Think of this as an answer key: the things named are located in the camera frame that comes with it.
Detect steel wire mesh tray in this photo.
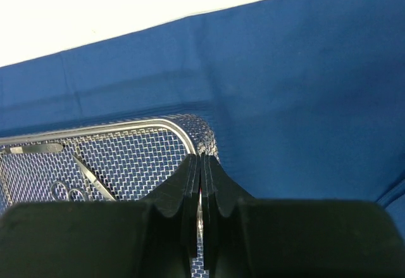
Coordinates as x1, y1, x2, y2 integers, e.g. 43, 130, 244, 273
1, 115, 217, 277

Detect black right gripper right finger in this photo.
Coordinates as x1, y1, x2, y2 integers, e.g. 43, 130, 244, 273
200, 155, 404, 277

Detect blue surgical wrap cloth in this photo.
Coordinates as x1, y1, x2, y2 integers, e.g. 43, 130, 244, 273
1, 0, 404, 217

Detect steel forceps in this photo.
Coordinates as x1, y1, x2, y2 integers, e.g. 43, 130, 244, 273
1, 143, 64, 155

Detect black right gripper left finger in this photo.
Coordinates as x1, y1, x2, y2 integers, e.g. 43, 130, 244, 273
1, 155, 200, 277

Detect steel instrument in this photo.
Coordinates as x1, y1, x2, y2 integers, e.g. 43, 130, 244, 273
197, 193, 204, 260

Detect steel surgical scissors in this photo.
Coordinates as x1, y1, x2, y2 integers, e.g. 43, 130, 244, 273
49, 155, 117, 202

